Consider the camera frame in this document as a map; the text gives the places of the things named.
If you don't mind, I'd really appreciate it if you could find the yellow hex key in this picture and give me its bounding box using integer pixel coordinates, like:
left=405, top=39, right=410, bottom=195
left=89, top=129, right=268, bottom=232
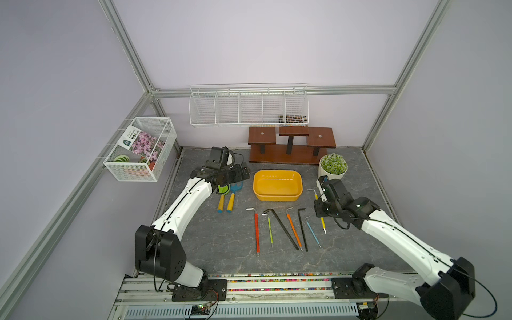
left=307, top=188, right=327, bottom=234

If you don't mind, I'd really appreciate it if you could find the blue hex key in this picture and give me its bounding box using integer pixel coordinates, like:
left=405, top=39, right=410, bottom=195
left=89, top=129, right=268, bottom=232
left=305, top=216, right=322, bottom=248

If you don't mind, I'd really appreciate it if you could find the thin black hex key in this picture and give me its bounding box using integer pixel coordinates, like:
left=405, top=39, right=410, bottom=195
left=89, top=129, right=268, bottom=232
left=297, top=208, right=309, bottom=252

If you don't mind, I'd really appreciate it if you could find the orange hex key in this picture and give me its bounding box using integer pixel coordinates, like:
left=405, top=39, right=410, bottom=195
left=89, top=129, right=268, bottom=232
left=286, top=207, right=303, bottom=251

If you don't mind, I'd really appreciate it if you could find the large black hex key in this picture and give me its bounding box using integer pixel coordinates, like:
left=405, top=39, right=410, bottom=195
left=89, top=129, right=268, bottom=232
left=264, top=209, right=299, bottom=250

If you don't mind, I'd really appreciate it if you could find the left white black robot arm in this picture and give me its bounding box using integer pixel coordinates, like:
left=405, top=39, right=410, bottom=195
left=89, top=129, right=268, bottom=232
left=135, top=161, right=250, bottom=301

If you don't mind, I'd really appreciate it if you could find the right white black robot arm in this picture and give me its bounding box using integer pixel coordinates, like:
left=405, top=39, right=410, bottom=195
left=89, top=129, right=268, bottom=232
left=314, top=175, right=479, bottom=319

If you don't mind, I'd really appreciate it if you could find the red hex key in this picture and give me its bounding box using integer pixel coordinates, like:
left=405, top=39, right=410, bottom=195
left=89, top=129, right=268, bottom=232
left=245, top=207, right=260, bottom=257

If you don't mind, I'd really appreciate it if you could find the yellow plastic storage box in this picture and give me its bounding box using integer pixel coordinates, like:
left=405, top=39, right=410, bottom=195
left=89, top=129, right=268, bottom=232
left=253, top=169, right=303, bottom=202

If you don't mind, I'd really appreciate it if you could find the green hex key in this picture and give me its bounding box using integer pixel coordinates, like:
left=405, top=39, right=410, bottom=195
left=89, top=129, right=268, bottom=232
left=262, top=213, right=273, bottom=247

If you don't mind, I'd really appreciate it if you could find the green garden trowel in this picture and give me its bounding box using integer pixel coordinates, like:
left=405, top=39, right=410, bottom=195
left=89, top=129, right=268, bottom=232
left=217, top=184, right=231, bottom=213

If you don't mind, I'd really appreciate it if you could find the blue garden hand rake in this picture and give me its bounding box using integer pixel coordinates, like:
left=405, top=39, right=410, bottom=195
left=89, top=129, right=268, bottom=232
left=227, top=181, right=243, bottom=213

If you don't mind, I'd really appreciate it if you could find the white pot green plant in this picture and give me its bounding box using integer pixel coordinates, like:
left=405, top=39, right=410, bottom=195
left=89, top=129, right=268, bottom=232
left=318, top=153, right=348, bottom=179

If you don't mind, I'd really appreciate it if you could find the brown wooden stepped stand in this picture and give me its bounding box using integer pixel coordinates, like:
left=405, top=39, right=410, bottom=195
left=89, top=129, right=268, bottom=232
left=248, top=126, right=337, bottom=165

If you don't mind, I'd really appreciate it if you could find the flower seed packet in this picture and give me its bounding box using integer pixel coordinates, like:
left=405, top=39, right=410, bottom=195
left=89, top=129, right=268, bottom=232
left=117, top=125, right=165, bottom=162

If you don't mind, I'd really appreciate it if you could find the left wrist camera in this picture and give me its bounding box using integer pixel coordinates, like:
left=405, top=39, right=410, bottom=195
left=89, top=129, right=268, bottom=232
left=209, top=147, right=234, bottom=166

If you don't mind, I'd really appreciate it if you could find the long white wire shelf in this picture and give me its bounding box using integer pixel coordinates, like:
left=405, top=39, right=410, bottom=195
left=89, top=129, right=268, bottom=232
left=189, top=83, right=309, bottom=127

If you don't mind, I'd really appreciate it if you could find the white wire side basket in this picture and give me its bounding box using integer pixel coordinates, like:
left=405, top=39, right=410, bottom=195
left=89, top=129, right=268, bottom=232
left=103, top=117, right=177, bottom=182

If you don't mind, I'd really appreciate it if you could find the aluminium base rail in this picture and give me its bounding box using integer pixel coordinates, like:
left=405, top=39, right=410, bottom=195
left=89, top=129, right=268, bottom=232
left=108, top=273, right=430, bottom=319

